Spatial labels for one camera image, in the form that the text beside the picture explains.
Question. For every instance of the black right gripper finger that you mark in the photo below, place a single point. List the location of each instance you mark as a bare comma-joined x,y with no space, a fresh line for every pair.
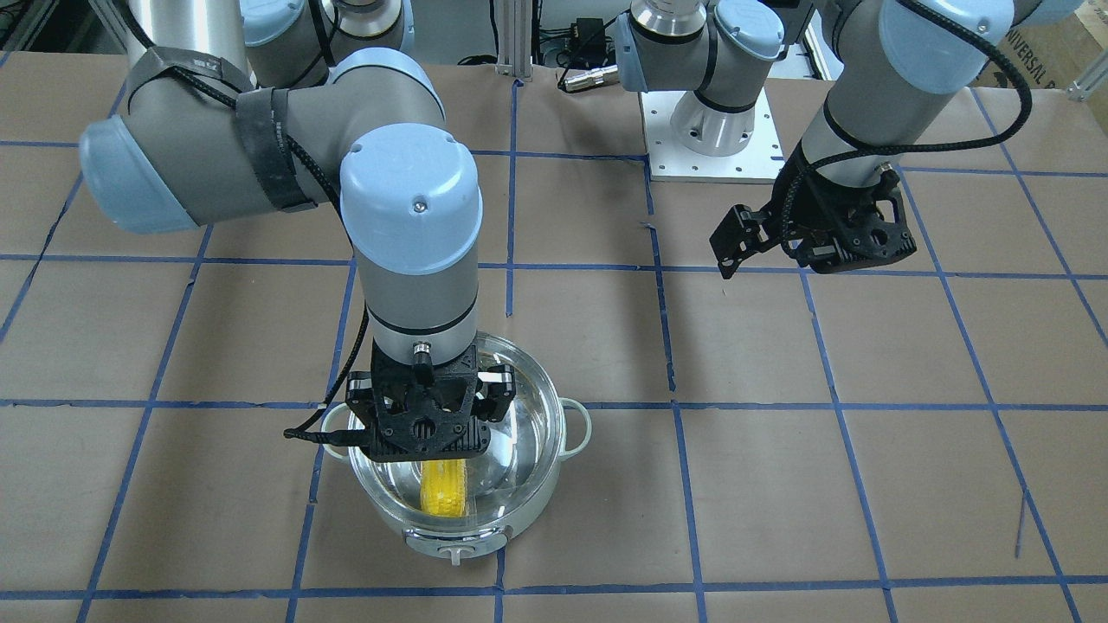
360,397
498,387

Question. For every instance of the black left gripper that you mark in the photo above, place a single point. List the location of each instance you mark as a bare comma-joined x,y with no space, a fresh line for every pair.
815,208

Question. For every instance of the glass pot lid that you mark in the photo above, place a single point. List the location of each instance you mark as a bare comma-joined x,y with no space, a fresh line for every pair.
519,459

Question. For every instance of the yellow corn cob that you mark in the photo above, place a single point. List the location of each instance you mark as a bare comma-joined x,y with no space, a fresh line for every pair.
443,488

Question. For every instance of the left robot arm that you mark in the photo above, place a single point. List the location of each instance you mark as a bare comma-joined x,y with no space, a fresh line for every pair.
901,64

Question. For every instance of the grey-green cooking pot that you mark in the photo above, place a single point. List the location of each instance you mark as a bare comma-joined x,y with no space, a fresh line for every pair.
528,510

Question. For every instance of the black power adapter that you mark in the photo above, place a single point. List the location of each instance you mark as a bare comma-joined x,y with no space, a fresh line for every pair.
587,36

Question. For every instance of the cardboard box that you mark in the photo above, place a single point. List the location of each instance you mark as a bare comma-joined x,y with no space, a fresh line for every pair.
1053,51

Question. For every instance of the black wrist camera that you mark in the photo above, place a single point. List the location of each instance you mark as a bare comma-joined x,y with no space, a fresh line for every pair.
417,422

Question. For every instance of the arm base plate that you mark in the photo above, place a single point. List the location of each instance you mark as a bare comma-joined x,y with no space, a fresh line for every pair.
688,142

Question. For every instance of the aluminium frame post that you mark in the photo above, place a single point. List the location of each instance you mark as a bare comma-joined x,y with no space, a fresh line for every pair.
516,36

